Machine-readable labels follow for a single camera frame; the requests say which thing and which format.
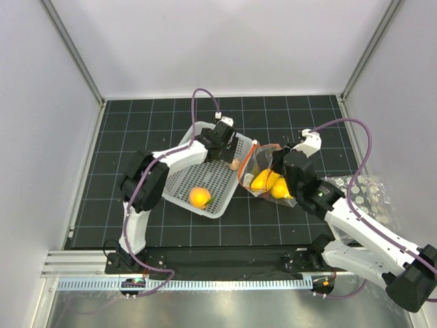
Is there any yellow toy pear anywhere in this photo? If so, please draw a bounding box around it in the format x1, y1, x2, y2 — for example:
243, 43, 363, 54
270, 177, 293, 200

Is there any yellow toy mango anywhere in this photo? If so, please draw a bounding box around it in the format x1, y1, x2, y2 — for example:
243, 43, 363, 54
250, 168, 280, 192

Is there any clear zip bag orange zipper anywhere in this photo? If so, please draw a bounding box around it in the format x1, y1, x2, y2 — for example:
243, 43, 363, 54
238, 141, 297, 208

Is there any white perforated plastic basket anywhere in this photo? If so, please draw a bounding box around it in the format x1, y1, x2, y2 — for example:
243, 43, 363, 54
163, 121, 253, 219

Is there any orange toy with leaf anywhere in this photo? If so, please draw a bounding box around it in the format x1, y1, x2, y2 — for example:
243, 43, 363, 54
188, 187, 214, 210

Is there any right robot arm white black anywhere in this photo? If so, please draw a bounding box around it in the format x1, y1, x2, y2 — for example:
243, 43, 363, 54
271, 149, 436, 313

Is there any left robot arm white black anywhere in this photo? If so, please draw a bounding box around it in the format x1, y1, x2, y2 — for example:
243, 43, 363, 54
119, 118, 238, 273

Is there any black grid mat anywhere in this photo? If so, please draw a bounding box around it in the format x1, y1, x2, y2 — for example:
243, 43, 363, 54
65, 95, 344, 250

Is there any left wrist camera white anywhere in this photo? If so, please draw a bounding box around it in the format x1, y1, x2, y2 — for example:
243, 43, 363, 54
219, 116, 234, 127

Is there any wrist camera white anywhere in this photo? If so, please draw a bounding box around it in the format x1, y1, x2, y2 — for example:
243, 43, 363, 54
219, 116, 234, 127
292, 129, 322, 158

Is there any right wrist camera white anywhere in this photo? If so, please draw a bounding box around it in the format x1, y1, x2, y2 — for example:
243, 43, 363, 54
292, 129, 322, 158

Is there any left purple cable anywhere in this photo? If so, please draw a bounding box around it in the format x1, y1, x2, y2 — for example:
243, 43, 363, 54
122, 88, 223, 297

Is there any purple cable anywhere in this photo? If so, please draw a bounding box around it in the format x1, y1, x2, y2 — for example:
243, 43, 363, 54
122, 88, 223, 297
310, 118, 437, 301

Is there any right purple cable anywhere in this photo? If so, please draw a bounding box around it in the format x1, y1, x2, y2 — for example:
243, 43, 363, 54
310, 118, 437, 301

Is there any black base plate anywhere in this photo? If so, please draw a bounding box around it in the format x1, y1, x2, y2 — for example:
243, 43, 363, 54
104, 245, 339, 282

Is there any white slotted cable duct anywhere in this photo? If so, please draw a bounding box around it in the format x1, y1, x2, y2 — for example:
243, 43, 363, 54
57, 276, 313, 292

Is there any right aluminium frame post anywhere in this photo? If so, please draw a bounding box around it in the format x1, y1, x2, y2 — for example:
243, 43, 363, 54
340, 0, 404, 103

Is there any aluminium frame post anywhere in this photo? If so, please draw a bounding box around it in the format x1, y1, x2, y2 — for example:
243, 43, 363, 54
38, 0, 104, 106
340, 0, 404, 103

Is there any left aluminium frame post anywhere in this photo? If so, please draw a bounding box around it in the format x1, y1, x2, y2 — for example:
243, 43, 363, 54
38, 0, 104, 106

